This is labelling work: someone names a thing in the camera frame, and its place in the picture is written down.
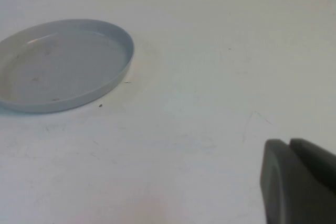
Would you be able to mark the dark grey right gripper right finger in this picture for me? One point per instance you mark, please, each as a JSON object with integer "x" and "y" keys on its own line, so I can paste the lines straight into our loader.
{"x": 317, "y": 182}

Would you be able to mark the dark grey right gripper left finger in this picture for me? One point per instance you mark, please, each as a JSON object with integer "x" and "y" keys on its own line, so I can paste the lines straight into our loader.
{"x": 275, "y": 182}

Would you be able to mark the grey round plate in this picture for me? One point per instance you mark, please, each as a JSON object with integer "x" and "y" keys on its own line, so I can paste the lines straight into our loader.
{"x": 65, "y": 72}

